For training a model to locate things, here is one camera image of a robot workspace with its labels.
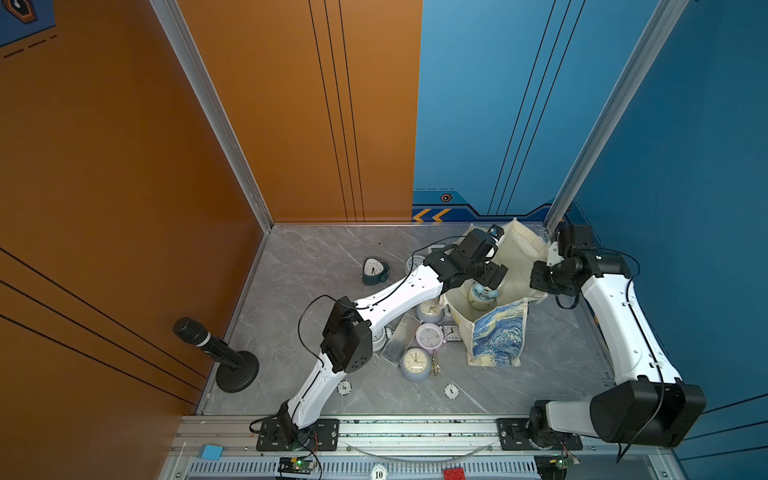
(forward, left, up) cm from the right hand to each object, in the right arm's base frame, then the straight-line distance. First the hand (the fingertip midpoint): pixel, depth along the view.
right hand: (537, 280), depth 79 cm
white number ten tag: (-41, +41, -13) cm, 59 cm away
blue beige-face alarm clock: (-17, +32, -16) cm, 40 cm away
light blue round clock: (+3, +11, -13) cm, 18 cm away
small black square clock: (-7, +21, -18) cm, 29 cm away
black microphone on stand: (-18, +82, -17) cm, 86 cm away
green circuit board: (-39, +62, -21) cm, 76 cm away
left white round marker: (-22, +52, -20) cm, 60 cm away
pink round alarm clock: (-9, +28, -17) cm, 34 cm away
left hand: (+6, +10, +2) cm, 12 cm away
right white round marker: (-23, +23, -20) cm, 38 cm away
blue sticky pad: (-37, +82, -19) cm, 92 cm away
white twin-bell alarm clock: (-10, +43, -15) cm, 47 cm away
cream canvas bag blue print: (-14, +13, -4) cm, 19 cm away
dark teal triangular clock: (+14, +45, -14) cm, 50 cm away
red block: (-41, +25, -18) cm, 51 cm away
